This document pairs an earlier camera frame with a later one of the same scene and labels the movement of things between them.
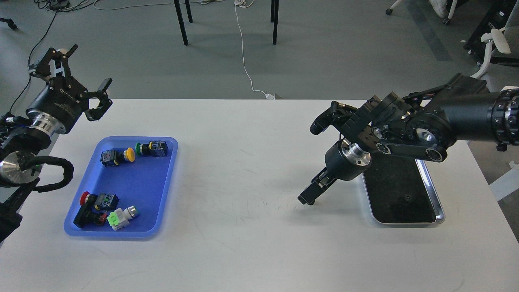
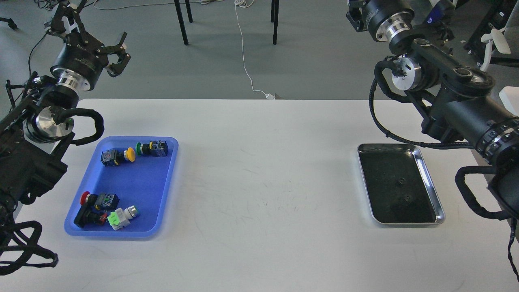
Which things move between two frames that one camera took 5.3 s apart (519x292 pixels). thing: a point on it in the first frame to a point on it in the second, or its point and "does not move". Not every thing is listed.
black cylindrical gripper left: x=58 y=107 to x=82 y=60
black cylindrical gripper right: x=344 y=161 to x=384 y=18
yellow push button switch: x=114 y=157 does not move
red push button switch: x=100 y=201 does not move
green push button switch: x=157 y=148 does not move
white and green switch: x=120 y=218 does not move
